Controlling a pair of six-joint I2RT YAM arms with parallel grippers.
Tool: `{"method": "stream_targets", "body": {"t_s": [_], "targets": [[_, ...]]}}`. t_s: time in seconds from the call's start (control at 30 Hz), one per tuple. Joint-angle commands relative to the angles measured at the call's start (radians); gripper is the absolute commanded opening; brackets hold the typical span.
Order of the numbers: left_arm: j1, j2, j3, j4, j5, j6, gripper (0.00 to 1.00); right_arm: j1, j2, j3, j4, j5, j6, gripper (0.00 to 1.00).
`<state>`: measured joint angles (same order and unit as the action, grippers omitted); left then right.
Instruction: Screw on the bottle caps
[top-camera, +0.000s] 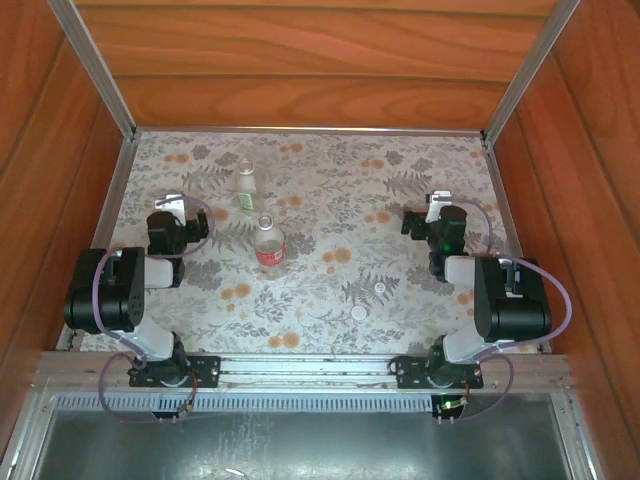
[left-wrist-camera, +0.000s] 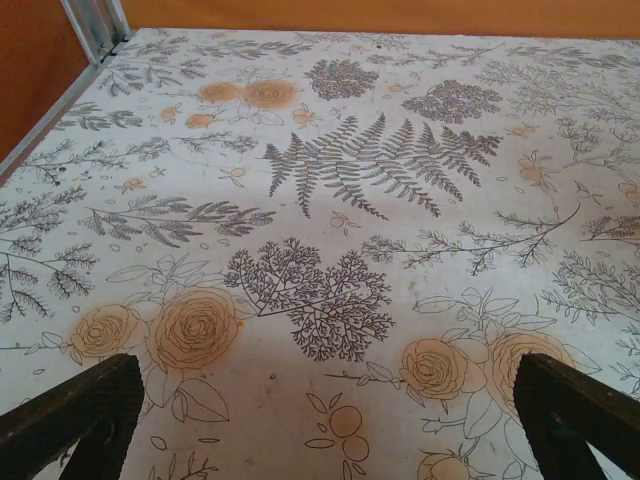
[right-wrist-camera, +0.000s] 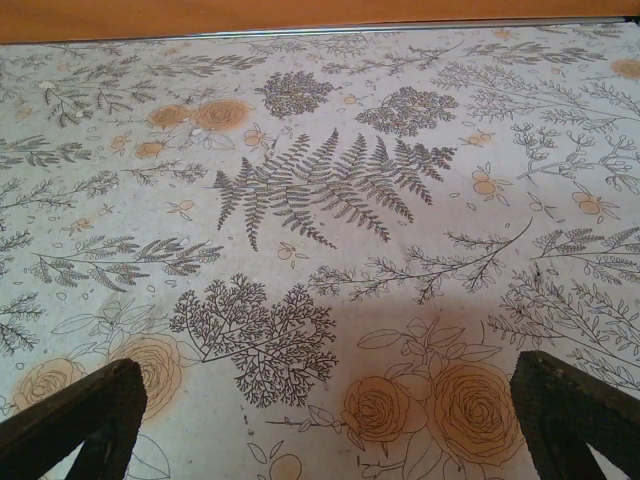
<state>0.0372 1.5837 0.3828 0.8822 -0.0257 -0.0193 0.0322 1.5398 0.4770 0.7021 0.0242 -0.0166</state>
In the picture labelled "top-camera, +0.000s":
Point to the clear bottle green label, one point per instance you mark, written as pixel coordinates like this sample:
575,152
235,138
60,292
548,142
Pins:
246,192

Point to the aluminium rear table rail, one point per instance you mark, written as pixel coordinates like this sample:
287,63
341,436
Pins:
310,131

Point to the white printed bottle cap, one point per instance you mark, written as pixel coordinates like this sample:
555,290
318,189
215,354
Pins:
380,287

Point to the clear bottle red label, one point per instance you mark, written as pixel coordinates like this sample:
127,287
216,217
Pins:
270,255

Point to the small board green light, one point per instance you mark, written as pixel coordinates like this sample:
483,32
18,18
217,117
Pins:
451,404

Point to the shiny metal sheet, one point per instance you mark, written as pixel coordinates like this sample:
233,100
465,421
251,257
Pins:
300,445

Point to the aluminium frame post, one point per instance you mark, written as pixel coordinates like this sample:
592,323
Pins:
532,65
92,65

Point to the aluminium lower frame rail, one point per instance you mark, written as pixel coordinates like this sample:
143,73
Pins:
25,440
574,440

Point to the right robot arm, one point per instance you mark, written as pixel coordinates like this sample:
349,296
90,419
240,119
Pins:
515,310

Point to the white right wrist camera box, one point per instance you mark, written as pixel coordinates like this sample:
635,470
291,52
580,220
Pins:
436,207

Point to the white plain bottle cap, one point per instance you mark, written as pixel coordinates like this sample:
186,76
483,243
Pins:
358,313

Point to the aluminium side table rail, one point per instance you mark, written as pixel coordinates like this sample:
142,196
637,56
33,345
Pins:
504,200
114,200

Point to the floral table cover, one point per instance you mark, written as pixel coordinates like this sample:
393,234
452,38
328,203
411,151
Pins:
320,200

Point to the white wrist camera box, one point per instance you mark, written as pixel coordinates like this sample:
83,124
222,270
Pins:
436,207
172,205

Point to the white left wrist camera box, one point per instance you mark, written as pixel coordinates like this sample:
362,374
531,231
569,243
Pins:
172,205

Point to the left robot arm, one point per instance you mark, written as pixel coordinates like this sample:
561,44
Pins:
105,295

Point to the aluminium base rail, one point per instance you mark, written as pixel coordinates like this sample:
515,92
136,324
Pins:
310,367

